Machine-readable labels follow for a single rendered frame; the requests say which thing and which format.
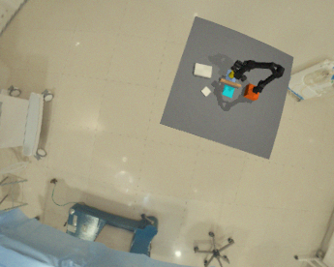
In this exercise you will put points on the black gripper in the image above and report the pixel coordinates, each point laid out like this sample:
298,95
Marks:
235,69

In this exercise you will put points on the yellow cup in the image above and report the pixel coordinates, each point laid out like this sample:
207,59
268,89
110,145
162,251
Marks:
231,74

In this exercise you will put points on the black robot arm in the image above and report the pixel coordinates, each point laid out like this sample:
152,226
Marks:
252,64

